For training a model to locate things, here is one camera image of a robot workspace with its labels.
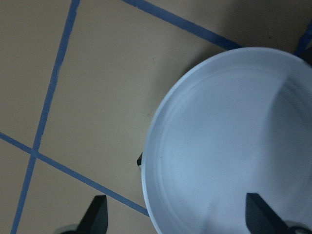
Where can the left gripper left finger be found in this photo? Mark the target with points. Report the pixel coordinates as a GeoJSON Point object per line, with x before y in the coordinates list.
{"type": "Point", "coordinates": [95, 220]}

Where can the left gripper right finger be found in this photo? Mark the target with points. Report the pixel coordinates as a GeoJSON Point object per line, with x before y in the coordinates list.
{"type": "Point", "coordinates": [260, 218]}

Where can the blue plate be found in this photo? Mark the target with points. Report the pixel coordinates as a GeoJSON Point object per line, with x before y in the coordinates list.
{"type": "Point", "coordinates": [239, 122]}

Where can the black dish rack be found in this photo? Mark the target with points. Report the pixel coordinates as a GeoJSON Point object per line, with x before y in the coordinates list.
{"type": "Point", "coordinates": [139, 161]}

